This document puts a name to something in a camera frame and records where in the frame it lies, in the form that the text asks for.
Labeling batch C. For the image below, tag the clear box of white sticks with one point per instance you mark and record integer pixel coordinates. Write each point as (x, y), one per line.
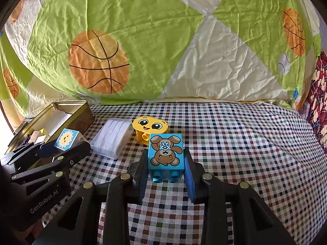
(109, 137)

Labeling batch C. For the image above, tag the blue bear print block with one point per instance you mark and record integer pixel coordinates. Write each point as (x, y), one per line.
(166, 153)

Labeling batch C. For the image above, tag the checked bed sheet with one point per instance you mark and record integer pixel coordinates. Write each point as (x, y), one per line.
(242, 145)

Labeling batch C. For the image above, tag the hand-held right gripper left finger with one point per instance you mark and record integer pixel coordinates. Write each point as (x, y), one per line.
(141, 176)

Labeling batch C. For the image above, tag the red teddy print pillow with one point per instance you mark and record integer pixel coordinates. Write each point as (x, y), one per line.
(319, 102)

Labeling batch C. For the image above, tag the yellow smiling face block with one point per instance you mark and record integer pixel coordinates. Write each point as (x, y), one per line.
(150, 125)

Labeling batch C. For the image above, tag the green basketball print quilt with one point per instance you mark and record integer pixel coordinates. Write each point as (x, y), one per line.
(158, 43)

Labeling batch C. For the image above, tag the white sun print block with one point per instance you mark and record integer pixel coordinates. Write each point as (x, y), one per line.
(66, 139)

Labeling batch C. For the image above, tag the gold tin box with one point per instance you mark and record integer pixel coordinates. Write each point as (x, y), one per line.
(80, 118)

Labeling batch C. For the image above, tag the cream folded paper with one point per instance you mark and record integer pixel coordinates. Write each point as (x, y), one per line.
(42, 132)

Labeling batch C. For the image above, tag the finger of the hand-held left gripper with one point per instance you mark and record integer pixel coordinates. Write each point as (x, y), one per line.
(76, 153)
(47, 150)

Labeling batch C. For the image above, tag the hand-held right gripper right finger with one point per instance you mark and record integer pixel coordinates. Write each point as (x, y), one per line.
(191, 183)

